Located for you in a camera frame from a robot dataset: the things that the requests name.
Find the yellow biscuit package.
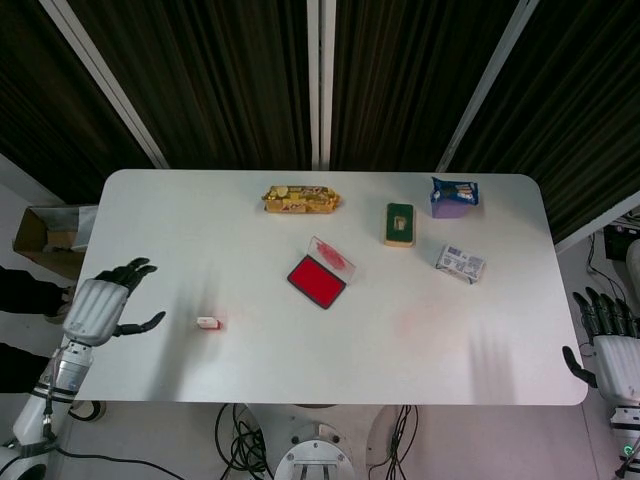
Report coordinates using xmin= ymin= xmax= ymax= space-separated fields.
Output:
xmin=260 ymin=184 xmax=345 ymax=216

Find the white and blue carton box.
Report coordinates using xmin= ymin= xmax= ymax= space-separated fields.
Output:
xmin=432 ymin=243 xmax=488 ymax=286

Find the red ink pad clear lid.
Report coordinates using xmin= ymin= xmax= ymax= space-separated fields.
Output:
xmin=286 ymin=235 xmax=360 ymax=312

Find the person's dark trouser leg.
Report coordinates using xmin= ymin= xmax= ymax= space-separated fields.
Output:
xmin=0 ymin=264 xmax=76 ymax=396

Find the black floor cable bundle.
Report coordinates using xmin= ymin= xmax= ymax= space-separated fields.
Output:
xmin=367 ymin=403 xmax=421 ymax=472
xmin=214 ymin=402 xmax=275 ymax=480

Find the black pleated curtain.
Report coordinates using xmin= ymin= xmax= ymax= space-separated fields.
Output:
xmin=0 ymin=0 xmax=640 ymax=246

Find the blue cookie packet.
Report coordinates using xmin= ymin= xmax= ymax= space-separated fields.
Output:
xmin=430 ymin=176 xmax=480 ymax=207

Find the round grey robot base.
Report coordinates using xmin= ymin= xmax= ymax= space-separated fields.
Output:
xmin=273 ymin=422 xmax=357 ymax=480

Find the green and yellow sponge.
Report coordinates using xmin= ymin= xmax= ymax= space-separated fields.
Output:
xmin=383 ymin=201 xmax=418 ymax=247

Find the white slanted frame post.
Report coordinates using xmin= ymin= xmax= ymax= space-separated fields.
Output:
xmin=39 ymin=0 xmax=169 ymax=170
xmin=434 ymin=0 xmax=541 ymax=174

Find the brown cardboard box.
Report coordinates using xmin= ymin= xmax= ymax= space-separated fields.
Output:
xmin=12 ymin=204 xmax=99 ymax=281

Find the white upright frame post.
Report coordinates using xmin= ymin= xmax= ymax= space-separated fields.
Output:
xmin=305 ymin=0 xmax=337 ymax=170

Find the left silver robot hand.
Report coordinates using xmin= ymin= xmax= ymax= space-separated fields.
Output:
xmin=61 ymin=256 xmax=167 ymax=349

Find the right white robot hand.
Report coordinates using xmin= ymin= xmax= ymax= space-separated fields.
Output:
xmin=561 ymin=287 xmax=640 ymax=401

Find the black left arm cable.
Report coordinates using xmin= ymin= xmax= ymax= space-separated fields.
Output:
xmin=41 ymin=372 xmax=189 ymax=480

